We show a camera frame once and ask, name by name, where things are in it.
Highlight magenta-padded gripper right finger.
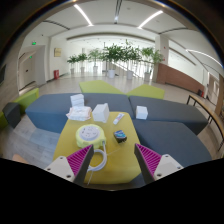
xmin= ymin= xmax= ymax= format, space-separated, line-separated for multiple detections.
xmin=134 ymin=143 xmax=184 ymax=185

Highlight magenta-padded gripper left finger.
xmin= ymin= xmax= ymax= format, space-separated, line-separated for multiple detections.
xmin=43 ymin=143 xmax=95 ymax=186

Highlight small white cube box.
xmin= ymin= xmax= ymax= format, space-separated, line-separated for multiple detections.
xmin=135 ymin=105 xmax=149 ymax=120

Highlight stack of white boxes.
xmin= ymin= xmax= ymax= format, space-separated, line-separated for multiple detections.
xmin=69 ymin=93 xmax=85 ymax=108

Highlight wooden bench with black legs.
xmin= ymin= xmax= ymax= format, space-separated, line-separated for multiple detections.
xmin=186 ymin=94 xmax=224 ymax=151

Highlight green sofa seat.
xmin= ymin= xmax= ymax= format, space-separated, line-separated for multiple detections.
xmin=13 ymin=87 xmax=40 ymax=116

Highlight round yellow power strip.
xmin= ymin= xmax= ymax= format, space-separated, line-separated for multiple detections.
xmin=75 ymin=123 xmax=107 ymax=150

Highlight white tissue box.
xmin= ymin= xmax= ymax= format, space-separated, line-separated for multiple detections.
xmin=91 ymin=102 xmax=110 ymax=124

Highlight long grey sofa bench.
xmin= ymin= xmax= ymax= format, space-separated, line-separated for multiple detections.
xmin=25 ymin=92 xmax=135 ymax=134

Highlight dark grey ottoman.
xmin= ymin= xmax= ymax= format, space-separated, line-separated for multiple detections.
xmin=2 ymin=101 xmax=22 ymax=129

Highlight group of potted plants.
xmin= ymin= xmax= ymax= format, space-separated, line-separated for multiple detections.
xmin=66 ymin=39 xmax=165 ymax=83

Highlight ceiling light strips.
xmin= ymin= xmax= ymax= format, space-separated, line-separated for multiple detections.
xmin=73 ymin=3 xmax=223 ymax=68

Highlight wooden shelf unit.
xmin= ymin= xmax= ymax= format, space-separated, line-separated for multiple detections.
xmin=214 ymin=74 xmax=224 ymax=118

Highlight green sofa bench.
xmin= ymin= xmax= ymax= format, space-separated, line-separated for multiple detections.
xmin=78 ymin=79 xmax=125 ymax=95
xmin=125 ymin=83 xmax=166 ymax=100

